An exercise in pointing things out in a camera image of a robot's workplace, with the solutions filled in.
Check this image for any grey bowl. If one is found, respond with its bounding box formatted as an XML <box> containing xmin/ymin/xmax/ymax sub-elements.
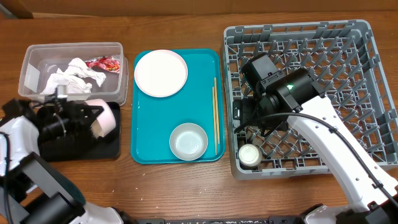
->
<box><xmin>169</xmin><ymin>123</ymin><xmax>208</xmax><ymax>161</ymax></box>

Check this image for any wooden chopstick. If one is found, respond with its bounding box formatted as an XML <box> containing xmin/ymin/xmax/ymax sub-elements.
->
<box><xmin>214</xmin><ymin>77</ymin><xmax>220</xmax><ymax>144</ymax></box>
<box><xmin>212</xmin><ymin>87</ymin><xmax>218</xmax><ymax>156</ymax></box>

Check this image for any grey dishwasher rack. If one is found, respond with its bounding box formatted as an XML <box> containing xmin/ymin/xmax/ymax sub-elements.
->
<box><xmin>222</xmin><ymin>20</ymin><xmax>397</xmax><ymax>180</ymax></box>

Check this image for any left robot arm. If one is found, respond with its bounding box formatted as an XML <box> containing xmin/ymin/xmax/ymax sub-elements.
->
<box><xmin>1</xmin><ymin>98</ymin><xmax>133</xmax><ymax>223</ymax></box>

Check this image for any red snack wrapper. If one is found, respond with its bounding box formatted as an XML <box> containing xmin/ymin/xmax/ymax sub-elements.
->
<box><xmin>85</xmin><ymin>55</ymin><xmax>121</xmax><ymax>73</ymax></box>

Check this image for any white paper cup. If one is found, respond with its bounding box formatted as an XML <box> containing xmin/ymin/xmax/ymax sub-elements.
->
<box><xmin>238</xmin><ymin>144</ymin><xmax>262</xmax><ymax>169</ymax></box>

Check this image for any pink bowl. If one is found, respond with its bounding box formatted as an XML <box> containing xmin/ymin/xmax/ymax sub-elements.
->
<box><xmin>85</xmin><ymin>99</ymin><xmax>116</xmax><ymax>139</ymax></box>

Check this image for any right wooden chopstick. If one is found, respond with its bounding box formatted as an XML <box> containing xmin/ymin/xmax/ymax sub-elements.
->
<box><xmin>214</xmin><ymin>77</ymin><xmax>220</xmax><ymax>144</ymax></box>

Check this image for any left wooden chopstick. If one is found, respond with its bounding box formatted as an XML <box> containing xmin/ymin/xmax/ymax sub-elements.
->
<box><xmin>212</xmin><ymin>87</ymin><xmax>218</xmax><ymax>156</ymax></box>

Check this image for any large pink plate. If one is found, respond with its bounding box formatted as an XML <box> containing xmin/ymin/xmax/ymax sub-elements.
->
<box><xmin>134</xmin><ymin>50</ymin><xmax>188</xmax><ymax>98</ymax></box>

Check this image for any crumpled white tissue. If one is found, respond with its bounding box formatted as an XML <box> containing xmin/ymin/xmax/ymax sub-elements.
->
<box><xmin>40</xmin><ymin>58</ymin><xmax>106</xmax><ymax>95</ymax></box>

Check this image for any teal plastic tray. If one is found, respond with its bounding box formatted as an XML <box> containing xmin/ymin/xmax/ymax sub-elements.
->
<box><xmin>131</xmin><ymin>49</ymin><xmax>226</xmax><ymax>164</ymax></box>

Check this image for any clear plastic bin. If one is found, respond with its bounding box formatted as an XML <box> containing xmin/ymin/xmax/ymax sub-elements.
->
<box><xmin>18</xmin><ymin>42</ymin><xmax>129</xmax><ymax>105</ymax></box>

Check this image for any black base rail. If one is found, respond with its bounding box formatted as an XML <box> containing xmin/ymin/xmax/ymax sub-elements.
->
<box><xmin>133</xmin><ymin>207</ymin><xmax>355</xmax><ymax>224</ymax></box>

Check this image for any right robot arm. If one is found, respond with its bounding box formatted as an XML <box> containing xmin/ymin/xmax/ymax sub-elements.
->
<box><xmin>234</xmin><ymin>53</ymin><xmax>397</xmax><ymax>223</ymax></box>

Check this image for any black tray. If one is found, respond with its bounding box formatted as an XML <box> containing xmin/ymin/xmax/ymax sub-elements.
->
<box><xmin>39</xmin><ymin>102</ymin><xmax>120</xmax><ymax>162</ymax></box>

